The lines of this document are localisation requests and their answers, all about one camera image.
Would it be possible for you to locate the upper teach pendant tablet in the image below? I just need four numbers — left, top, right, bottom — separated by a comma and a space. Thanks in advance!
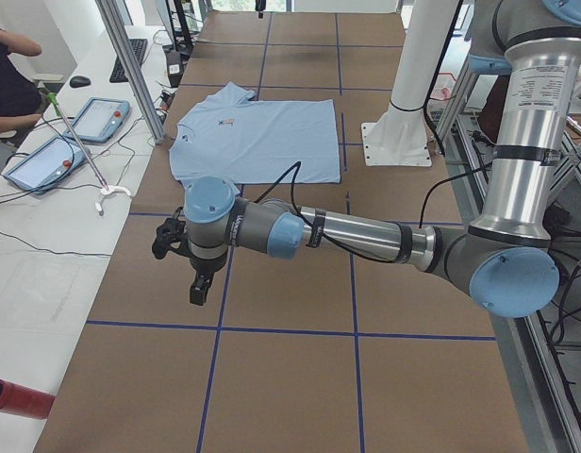
72, 97, 130, 144

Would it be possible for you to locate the aluminium frame post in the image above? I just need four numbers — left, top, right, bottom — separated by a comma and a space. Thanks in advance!
95, 0, 165, 144

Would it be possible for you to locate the red cylinder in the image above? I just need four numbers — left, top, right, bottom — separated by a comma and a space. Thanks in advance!
0, 378, 55, 420

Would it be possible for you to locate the black power adapter box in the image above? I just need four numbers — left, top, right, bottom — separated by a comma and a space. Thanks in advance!
165, 51, 184, 88

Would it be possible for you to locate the aluminium frame rack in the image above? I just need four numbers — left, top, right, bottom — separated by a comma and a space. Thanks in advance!
436, 57, 581, 452

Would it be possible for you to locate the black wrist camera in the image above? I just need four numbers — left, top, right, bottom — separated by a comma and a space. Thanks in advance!
152, 207, 191, 260

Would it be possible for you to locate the grabber stick with green handle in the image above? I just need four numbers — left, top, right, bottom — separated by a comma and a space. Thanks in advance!
47, 92, 132, 216

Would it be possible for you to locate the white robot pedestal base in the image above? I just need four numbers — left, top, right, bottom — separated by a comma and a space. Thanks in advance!
361, 0, 462, 167

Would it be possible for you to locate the light blue t-shirt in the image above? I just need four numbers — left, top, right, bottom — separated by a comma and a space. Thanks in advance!
169, 82, 340, 186

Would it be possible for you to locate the lower teach pendant tablet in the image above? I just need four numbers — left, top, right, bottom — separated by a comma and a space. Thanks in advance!
4, 137, 86, 193

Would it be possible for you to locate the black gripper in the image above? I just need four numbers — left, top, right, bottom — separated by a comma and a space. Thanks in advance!
190, 257, 224, 305

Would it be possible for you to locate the teach pendant tablet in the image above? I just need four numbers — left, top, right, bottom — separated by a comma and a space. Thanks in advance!
72, 97, 130, 144
4, 137, 86, 193

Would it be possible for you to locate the black computer mouse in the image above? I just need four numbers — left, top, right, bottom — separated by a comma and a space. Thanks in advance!
69, 75, 91, 89

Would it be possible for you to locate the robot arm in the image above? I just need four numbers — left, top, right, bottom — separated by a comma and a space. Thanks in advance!
181, 1, 581, 318

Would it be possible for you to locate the black keyboard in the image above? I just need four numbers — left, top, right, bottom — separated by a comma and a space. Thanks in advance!
108, 38, 149, 84

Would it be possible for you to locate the seated person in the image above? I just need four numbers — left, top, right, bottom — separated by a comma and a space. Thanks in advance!
0, 28, 42, 133

